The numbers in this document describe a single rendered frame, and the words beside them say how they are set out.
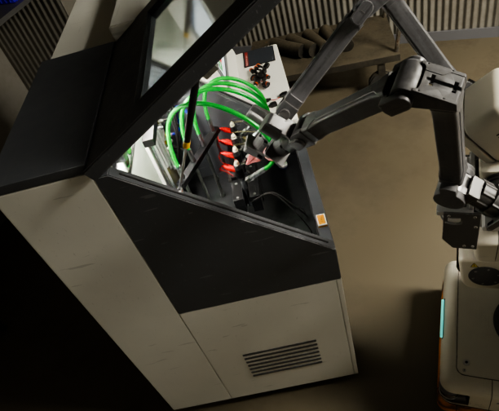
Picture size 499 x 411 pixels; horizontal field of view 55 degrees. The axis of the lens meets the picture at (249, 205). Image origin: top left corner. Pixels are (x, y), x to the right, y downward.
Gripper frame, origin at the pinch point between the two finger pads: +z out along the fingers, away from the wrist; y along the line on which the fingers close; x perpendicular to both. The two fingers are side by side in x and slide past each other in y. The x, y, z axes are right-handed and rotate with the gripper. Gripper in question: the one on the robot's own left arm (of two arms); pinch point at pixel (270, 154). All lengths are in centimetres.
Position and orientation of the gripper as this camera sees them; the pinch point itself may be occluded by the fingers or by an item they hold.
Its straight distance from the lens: 154.1
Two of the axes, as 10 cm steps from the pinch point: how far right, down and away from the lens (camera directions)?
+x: 8.0, 5.7, 2.0
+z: -3.4, 1.5, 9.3
